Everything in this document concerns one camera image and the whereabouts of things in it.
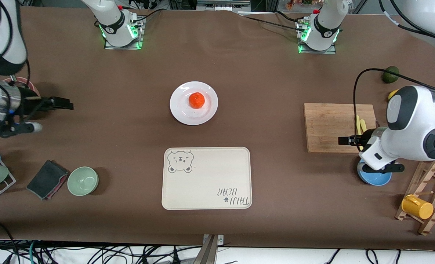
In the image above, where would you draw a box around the yellow mug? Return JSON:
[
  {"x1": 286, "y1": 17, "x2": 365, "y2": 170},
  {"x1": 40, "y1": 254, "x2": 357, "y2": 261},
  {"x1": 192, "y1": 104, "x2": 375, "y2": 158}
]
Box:
[{"x1": 401, "y1": 194, "x2": 434, "y2": 220}]

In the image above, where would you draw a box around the orange fruit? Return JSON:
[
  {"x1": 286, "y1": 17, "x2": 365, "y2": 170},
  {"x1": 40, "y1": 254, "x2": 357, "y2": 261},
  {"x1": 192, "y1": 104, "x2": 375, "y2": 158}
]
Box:
[{"x1": 188, "y1": 92, "x2": 206, "y2": 109}]

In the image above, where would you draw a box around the wooden mug rack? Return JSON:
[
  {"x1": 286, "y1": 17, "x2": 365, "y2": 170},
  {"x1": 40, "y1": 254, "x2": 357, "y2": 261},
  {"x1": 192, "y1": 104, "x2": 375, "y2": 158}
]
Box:
[{"x1": 395, "y1": 158, "x2": 435, "y2": 236}]

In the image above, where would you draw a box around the black arm base cable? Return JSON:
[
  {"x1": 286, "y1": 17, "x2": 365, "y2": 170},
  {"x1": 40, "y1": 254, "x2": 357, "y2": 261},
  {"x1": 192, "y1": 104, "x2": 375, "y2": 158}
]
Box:
[
  {"x1": 236, "y1": 11, "x2": 307, "y2": 33},
  {"x1": 131, "y1": 9, "x2": 163, "y2": 23}
]

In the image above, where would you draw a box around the pale green bowl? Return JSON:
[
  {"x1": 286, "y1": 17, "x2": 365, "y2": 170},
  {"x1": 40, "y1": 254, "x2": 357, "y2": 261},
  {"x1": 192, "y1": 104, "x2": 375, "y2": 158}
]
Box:
[{"x1": 67, "y1": 166, "x2": 99, "y2": 197}]

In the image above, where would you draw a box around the cream bear print tray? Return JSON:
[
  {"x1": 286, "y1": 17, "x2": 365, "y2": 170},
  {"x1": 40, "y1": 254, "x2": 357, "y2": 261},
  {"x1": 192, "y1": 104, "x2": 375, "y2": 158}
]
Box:
[{"x1": 162, "y1": 147, "x2": 253, "y2": 210}]

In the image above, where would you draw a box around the black floor cable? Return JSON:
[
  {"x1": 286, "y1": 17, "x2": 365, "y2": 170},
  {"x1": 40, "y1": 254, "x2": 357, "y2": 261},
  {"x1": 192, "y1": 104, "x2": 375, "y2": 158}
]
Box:
[{"x1": 0, "y1": 219, "x2": 19, "y2": 264}]

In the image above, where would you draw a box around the grey aluminium frame post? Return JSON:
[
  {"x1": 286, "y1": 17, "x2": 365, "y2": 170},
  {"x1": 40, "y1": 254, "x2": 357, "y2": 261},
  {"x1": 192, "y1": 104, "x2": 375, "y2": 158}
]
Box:
[{"x1": 197, "y1": 234, "x2": 224, "y2": 264}]

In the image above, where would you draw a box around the dark green avocado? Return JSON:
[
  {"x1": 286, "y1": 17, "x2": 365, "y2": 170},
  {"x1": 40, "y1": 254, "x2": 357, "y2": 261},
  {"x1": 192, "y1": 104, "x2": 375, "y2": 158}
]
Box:
[{"x1": 383, "y1": 66, "x2": 400, "y2": 84}]

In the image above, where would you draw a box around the white round plate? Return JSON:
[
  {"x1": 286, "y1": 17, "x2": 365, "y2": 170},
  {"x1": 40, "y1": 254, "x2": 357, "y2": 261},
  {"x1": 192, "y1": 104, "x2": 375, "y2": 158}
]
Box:
[{"x1": 170, "y1": 81, "x2": 218, "y2": 126}]

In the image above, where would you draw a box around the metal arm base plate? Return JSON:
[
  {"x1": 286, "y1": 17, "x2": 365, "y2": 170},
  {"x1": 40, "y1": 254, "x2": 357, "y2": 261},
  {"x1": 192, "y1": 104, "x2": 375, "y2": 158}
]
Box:
[
  {"x1": 104, "y1": 18, "x2": 144, "y2": 50},
  {"x1": 297, "y1": 20, "x2": 337, "y2": 55}
]

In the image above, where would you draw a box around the blue bowl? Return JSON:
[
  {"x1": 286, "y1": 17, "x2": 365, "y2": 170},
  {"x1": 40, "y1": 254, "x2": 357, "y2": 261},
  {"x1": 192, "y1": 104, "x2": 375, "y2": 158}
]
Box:
[{"x1": 357, "y1": 158, "x2": 392, "y2": 186}]

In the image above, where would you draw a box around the dark grey folded cloth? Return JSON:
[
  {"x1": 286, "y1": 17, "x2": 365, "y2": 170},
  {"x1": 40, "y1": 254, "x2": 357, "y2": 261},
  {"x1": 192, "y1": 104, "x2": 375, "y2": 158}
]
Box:
[{"x1": 26, "y1": 160, "x2": 70, "y2": 201}]

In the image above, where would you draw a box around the yellow plastic knife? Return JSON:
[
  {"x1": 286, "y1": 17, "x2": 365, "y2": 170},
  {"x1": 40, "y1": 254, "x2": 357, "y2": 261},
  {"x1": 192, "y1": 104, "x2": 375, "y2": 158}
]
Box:
[{"x1": 354, "y1": 115, "x2": 362, "y2": 151}]

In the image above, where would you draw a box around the pink round tub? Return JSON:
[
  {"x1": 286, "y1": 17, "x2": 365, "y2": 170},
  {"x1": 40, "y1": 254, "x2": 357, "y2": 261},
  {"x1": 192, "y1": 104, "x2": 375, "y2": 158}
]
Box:
[{"x1": 3, "y1": 76, "x2": 40, "y2": 99}]

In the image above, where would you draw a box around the wooden cutting board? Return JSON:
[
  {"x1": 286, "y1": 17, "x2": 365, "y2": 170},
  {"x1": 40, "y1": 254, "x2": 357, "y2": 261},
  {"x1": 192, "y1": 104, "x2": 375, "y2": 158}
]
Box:
[{"x1": 304, "y1": 103, "x2": 378, "y2": 153}]

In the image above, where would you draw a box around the green floor cable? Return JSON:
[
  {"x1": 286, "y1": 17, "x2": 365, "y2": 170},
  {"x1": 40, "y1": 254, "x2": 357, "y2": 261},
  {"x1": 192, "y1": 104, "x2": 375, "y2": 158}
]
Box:
[{"x1": 29, "y1": 240, "x2": 39, "y2": 264}]

